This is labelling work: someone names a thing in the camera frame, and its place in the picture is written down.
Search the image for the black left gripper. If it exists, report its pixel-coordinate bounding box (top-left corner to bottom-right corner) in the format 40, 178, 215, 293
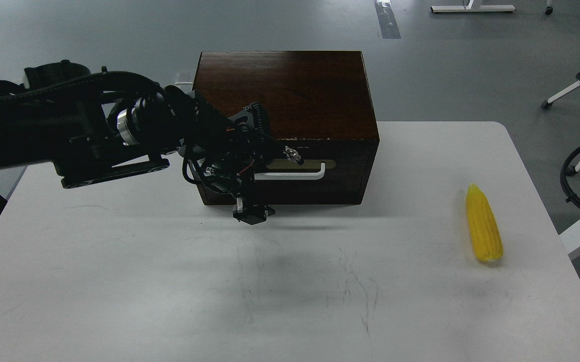
167, 85, 304, 225

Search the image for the white drawer handle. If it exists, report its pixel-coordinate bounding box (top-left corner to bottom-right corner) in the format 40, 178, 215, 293
255, 162, 326, 181

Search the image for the dark wooden drawer front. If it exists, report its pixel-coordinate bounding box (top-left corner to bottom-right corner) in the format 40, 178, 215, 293
197, 146, 372, 206

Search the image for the yellow corn cob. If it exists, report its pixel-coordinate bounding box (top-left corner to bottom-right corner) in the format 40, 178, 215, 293
465, 184, 504, 262

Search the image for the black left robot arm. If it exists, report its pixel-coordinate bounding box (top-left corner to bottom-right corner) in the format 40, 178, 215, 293
0, 60, 304, 225

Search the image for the dark wooden drawer cabinet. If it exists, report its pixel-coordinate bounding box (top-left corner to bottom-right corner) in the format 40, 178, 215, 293
193, 51, 380, 205

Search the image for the white desk frame base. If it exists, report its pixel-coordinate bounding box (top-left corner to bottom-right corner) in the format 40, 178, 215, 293
430, 1, 517, 14

